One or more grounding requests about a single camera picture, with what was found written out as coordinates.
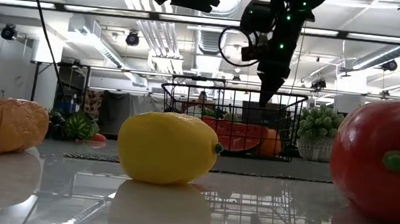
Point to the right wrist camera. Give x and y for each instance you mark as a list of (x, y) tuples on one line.
[(255, 18)]

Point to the person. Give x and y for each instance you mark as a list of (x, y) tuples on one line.
[(201, 98)]

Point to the patterned hanging cloth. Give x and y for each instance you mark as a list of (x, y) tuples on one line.
[(93, 103)]

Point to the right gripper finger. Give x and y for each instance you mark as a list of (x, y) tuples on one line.
[(269, 89)]

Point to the small red vegetable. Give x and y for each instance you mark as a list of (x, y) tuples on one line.
[(99, 137)]

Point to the black overhead frame bar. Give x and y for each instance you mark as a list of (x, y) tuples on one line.
[(59, 6)]

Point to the black ceiling spotlight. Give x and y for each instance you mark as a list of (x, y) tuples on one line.
[(132, 38), (318, 83), (389, 65), (9, 32)]

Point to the light grey hanging cloth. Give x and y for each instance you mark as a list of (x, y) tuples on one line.
[(145, 103)]

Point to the orange bumpy fruit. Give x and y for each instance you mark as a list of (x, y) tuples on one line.
[(0, 126)]

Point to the red plum tomato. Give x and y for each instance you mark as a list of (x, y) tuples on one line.
[(372, 161)]

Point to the round orange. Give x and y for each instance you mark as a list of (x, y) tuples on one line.
[(273, 143)]

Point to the dark background screen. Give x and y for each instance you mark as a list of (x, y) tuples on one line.
[(251, 113)]

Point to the potted green succulent plant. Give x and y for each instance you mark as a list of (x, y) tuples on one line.
[(319, 127)]

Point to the green bell pepper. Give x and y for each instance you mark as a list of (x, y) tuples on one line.
[(56, 125)]

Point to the small striped watermelon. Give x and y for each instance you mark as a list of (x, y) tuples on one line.
[(79, 127)]

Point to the red watermelon slice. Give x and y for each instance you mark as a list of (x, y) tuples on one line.
[(238, 136)]

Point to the black metal shelf frame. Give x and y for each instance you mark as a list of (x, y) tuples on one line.
[(35, 81)]

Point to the yellow lemon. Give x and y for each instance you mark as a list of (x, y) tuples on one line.
[(167, 149)]

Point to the dark grey hanging cloth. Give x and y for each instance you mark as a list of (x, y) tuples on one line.
[(113, 111)]

